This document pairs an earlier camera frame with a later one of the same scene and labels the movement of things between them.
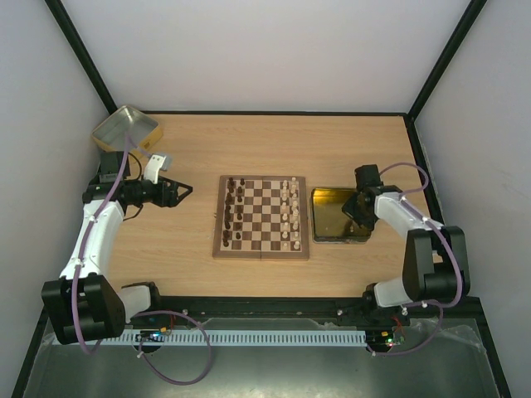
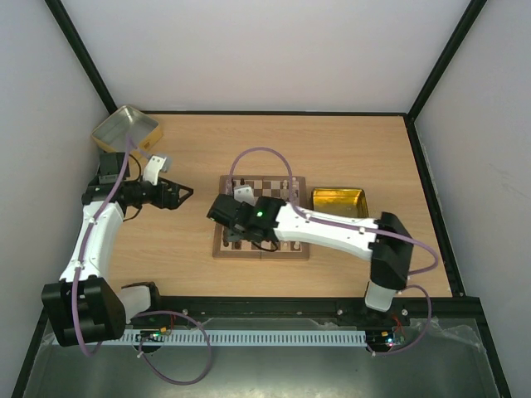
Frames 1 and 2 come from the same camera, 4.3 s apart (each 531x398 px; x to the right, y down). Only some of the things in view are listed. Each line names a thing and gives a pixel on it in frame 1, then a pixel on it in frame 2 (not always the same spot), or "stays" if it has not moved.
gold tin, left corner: [127, 125] stays
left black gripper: [159, 201] stays
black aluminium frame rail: [457, 311] stays
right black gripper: [354, 208] to [231, 234]
